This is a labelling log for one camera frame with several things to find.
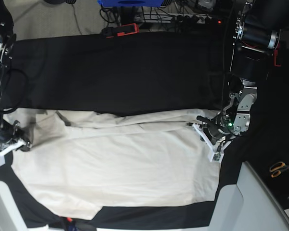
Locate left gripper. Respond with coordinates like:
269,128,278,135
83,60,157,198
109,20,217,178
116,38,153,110
186,86,257,144

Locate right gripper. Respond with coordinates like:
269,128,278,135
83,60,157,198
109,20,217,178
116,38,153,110
0,120,32,152

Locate white T-shirt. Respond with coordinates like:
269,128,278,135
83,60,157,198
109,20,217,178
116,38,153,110
5,108,221,220

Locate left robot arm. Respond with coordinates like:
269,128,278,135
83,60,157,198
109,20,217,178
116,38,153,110
194,0,289,146

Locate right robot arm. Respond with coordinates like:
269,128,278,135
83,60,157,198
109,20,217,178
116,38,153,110
0,0,31,153

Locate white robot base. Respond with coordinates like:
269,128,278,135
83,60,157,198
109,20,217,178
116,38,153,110
0,173,49,231
208,162,289,231

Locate orange clamp bottom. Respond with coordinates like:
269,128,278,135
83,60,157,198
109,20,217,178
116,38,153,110
59,217,75,230

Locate black power strip red light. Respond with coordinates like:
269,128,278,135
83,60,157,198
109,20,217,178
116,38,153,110
205,16,224,26

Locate orange black clamp right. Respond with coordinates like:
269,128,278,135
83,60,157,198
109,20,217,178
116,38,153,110
273,48,282,67

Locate orange black clamp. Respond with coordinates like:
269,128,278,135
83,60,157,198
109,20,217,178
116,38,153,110
273,48,282,67
101,23,139,38

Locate white power strip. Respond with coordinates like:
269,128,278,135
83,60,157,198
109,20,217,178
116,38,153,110
134,12,212,24

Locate orange black clamp top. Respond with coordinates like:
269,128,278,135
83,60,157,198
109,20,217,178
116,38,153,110
101,23,139,38

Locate blue plastic box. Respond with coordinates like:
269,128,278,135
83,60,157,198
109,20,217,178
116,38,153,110
98,0,164,7

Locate orange handled scissors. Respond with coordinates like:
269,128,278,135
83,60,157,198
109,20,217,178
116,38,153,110
269,161,289,178

